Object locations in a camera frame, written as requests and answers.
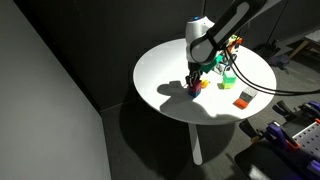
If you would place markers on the orange and grey block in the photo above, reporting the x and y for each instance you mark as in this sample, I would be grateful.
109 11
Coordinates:
246 96

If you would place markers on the wooden furniture leg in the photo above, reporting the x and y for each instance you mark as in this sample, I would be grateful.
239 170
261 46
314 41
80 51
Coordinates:
298 49

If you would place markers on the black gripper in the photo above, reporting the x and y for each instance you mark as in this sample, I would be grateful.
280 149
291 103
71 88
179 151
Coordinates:
194 73

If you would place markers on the white round table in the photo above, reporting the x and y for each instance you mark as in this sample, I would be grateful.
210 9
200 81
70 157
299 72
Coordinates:
159 78

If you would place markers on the green block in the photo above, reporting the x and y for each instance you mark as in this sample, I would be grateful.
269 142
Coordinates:
229 79

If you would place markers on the blue block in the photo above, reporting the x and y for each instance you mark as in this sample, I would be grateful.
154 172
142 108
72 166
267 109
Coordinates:
194 93

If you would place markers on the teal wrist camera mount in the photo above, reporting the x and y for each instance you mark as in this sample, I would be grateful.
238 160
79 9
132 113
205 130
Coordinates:
209 67

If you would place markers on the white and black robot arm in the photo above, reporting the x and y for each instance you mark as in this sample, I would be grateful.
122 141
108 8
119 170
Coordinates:
205 38

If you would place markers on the orange multicolour cube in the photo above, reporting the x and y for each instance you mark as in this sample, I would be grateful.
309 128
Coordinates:
234 43

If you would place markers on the yellow ball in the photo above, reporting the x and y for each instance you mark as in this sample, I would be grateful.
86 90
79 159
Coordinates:
204 83

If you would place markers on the white table leg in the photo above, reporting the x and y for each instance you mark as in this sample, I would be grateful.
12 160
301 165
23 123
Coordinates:
195 144

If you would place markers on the purple clamp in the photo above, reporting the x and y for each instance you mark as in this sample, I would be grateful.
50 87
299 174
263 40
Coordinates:
280 138

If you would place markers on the perforated metal plate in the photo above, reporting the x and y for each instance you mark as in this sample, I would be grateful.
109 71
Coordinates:
309 140

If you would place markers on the pink block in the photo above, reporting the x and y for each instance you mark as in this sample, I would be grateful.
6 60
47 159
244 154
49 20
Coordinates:
196 86

